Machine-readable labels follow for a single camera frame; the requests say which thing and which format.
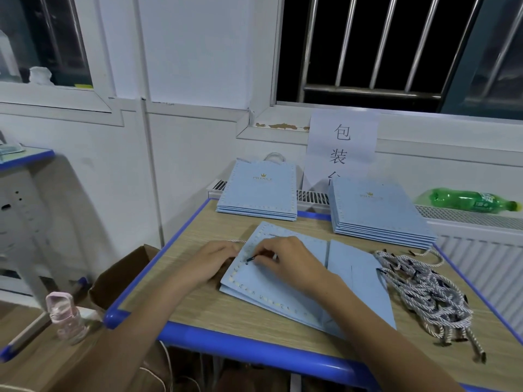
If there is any person's right hand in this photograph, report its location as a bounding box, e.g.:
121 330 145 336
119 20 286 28
249 236 336 296

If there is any person's left hand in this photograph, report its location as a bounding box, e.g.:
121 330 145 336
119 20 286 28
175 241 243 291

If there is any stack of finished bags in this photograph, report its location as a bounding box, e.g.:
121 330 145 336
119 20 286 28
218 161 299 215
219 221 397 340

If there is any stack of blue paper bags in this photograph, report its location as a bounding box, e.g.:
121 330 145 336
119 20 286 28
329 177 437 250

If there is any pile of white twisted ropes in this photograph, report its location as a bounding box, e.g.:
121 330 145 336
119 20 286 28
374 249 488 362

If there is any person's right forearm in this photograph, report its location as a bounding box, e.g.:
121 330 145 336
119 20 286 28
314 273 463 392

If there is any person's left forearm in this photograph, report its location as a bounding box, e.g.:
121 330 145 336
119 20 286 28
74 277 201 392

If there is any blue-edged wooden desk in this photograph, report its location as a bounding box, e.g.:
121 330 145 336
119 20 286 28
104 198 523 392

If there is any brown cardboard box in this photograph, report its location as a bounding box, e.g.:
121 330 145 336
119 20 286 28
88 244 161 311

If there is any white paper sign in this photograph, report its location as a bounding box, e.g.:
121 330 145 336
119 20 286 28
304 110 379 188

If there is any pink water bottle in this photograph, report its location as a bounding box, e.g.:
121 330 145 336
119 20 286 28
45 291 89 344

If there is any metal window grille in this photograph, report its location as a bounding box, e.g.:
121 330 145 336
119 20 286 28
276 0 483 111

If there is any grey metal desk blue edge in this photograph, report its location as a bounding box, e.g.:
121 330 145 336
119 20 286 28
0 146 91 362

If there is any green plastic bottle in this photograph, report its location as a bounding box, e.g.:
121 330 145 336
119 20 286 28
429 187 521 214

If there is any white radiator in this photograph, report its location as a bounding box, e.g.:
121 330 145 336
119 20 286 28
208 179 523 335

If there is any small white container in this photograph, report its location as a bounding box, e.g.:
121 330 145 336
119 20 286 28
28 66 55 87

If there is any white framed window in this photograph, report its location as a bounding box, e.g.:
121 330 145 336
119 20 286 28
0 0 124 126

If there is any clear plastic bottle white label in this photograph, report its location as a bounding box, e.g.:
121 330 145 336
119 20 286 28
0 32 21 82

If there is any teal framed sliding window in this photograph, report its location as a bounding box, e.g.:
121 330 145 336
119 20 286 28
441 0 523 121

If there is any white cable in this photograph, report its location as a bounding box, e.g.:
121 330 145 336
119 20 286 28
139 339 205 392

